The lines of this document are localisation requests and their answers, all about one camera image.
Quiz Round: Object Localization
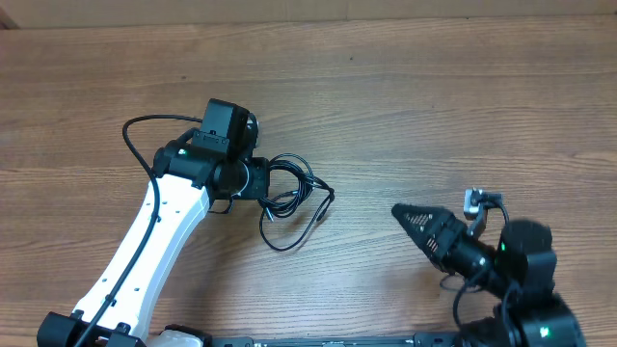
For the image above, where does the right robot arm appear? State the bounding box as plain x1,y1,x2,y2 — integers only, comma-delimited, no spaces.
391,203,586,346

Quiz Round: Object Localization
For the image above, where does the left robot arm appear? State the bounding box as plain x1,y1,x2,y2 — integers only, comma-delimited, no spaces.
37,98,269,346

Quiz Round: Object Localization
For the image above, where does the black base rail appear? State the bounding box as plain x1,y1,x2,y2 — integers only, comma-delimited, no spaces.
208,333,461,347

